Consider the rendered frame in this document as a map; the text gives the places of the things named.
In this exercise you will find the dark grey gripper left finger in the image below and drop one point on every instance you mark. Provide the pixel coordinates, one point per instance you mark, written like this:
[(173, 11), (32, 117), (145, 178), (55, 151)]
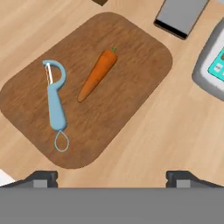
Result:
[(43, 178)]

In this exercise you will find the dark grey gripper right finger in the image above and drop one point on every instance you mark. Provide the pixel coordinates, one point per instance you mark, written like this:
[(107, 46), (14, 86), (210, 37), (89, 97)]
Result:
[(181, 178)]

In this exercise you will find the brown wooden cutting board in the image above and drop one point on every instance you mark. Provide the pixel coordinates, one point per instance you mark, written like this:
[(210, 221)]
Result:
[(87, 90)]

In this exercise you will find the orange carrot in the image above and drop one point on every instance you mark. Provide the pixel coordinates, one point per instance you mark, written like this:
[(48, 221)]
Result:
[(97, 74)]

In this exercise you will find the white object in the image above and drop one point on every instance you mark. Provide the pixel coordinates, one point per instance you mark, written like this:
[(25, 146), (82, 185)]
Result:
[(4, 178)]

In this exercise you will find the light blue peeler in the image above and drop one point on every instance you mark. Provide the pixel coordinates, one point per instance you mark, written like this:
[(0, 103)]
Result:
[(56, 102)]

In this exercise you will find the grey appliance with teal screen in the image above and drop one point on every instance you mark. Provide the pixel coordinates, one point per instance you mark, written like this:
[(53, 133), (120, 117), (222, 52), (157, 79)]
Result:
[(210, 64)]

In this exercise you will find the grey and black rectangular block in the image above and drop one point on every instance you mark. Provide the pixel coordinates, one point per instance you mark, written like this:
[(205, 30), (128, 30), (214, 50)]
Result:
[(180, 16)]

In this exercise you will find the dark brown object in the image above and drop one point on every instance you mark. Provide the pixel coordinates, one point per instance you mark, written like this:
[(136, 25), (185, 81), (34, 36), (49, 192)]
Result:
[(99, 2)]

